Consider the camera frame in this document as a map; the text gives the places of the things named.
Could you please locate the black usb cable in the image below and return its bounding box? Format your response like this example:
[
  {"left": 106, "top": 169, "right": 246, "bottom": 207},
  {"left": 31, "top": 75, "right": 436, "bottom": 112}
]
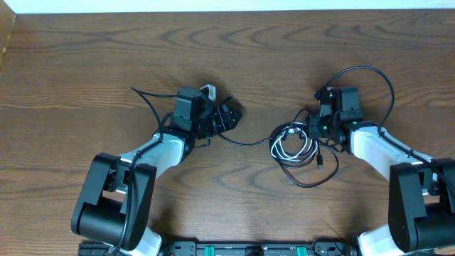
[{"left": 216, "top": 94, "right": 341, "bottom": 188}]

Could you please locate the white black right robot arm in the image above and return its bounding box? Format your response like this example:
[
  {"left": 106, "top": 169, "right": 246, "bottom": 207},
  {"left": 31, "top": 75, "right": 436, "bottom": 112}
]
[{"left": 307, "top": 105, "right": 454, "bottom": 255}]

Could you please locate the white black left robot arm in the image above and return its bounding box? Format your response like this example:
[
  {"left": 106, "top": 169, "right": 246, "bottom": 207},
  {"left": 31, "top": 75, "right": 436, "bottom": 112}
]
[{"left": 71, "top": 105, "right": 242, "bottom": 255}]

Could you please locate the black right camera cable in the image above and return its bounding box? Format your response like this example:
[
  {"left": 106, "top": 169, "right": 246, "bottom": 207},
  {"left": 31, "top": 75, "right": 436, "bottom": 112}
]
[{"left": 314, "top": 65, "right": 455, "bottom": 193}]

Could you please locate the black camera cable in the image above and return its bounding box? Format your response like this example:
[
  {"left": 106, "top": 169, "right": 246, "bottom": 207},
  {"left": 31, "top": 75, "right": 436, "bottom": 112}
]
[
  {"left": 108, "top": 87, "right": 178, "bottom": 256},
  {"left": 314, "top": 65, "right": 455, "bottom": 193}
]

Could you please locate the black left camera cable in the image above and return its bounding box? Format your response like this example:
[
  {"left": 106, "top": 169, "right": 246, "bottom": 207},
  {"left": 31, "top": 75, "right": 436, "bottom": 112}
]
[{"left": 108, "top": 87, "right": 178, "bottom": 256}]

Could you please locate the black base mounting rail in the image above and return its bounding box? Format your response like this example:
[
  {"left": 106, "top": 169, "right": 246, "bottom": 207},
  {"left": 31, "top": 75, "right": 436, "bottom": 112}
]
[{"left": 156, "top": 238, "right": 360, "bottom": 256}]

